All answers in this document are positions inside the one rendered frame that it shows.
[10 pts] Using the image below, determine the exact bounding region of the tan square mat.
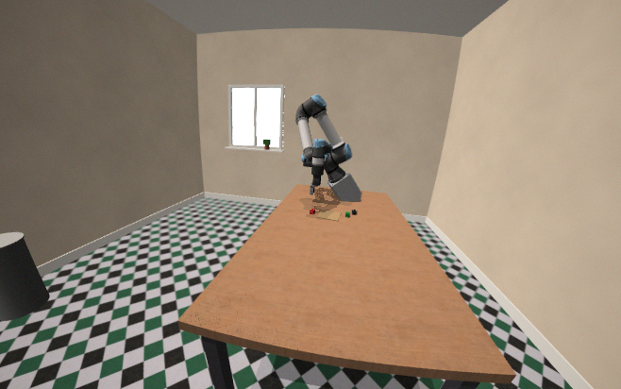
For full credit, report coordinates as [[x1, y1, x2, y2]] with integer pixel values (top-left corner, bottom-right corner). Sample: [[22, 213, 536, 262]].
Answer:
[[317, 210, 341, 221]]

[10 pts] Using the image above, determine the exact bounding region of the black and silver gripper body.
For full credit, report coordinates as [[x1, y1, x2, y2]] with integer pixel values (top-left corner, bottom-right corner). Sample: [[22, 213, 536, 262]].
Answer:
[[303, 158, 326, 186]]

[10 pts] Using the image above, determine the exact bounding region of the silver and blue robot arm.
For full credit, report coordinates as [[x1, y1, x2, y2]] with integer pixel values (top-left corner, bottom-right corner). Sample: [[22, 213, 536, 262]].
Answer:
[[295, 94, 352, 183]]

